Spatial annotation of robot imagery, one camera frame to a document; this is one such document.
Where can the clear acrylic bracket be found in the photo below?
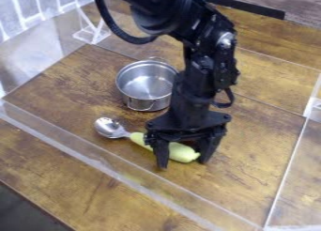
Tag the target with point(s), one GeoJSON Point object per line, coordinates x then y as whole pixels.
{"type": "Point", "coordinates": [92, 33]}

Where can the small steel pot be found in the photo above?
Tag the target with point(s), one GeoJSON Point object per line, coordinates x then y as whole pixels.
{"type": "Point", "coordinates": [145, 83]}

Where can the clear acrylic enclosure wall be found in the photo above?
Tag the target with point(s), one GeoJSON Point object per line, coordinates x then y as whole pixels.
{"type": "Point", "coordinates": [101, 184]}

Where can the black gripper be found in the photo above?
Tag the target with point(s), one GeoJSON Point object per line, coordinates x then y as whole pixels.
{"type": "Point", "coordinates": [203, 85]}

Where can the black bar on wall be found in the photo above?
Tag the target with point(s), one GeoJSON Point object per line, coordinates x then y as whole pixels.
{"type": "Point", "coordinates": [252, 8]}

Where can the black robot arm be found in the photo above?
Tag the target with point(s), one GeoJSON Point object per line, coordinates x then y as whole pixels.
{"type": "Point", "coordinates": [205, 31]}

